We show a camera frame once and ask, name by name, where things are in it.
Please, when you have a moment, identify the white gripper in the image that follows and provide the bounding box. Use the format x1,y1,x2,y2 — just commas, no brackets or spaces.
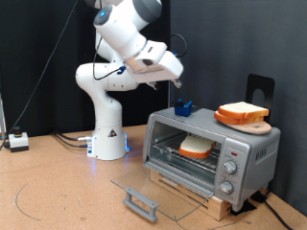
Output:
126,39,185,91

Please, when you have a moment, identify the black foot pad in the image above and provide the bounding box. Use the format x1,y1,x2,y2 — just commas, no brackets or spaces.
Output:
250,191,269,204

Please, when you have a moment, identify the black metal bookend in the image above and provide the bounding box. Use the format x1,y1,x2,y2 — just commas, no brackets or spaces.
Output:
245,74,276,124

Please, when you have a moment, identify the silver oven knob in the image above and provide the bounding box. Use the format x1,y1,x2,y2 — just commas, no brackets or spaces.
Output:
218,180,234,196
223,159,239,175

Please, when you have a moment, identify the thin hanging black cable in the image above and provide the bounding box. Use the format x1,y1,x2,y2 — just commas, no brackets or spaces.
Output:
0,0,80,151

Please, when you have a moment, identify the silver toaster oven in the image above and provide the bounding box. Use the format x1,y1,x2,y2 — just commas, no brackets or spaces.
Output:
142,103,282,213

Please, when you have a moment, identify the slotted wooden block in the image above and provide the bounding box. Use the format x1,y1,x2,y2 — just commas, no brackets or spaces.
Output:
150,169,233,222

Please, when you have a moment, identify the black oven power cable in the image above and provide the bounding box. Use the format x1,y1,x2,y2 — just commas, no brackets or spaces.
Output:
263,200,295,230

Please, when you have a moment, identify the black cable with silver plug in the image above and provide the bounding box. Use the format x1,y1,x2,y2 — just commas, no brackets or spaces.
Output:
51,129,94,142

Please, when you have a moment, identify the emergency stop button box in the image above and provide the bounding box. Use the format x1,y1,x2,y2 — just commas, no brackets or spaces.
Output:
8,126,31,153

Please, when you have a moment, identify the round wooden board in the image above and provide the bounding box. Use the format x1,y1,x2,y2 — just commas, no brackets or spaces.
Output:
224,120,272,136

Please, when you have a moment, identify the white bread slice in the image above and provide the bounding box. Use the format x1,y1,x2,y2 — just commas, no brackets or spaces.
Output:
218,101,271,121
213,110,266,127
177,134,218,160

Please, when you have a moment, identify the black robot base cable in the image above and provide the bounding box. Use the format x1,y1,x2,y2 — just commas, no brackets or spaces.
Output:
51,132,90,150

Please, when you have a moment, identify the grey metal pole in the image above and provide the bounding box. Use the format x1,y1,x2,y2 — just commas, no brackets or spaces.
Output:
0,94,7,140

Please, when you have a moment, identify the metal oven rack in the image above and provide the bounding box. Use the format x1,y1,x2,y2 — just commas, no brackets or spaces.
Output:
152,132,224,173

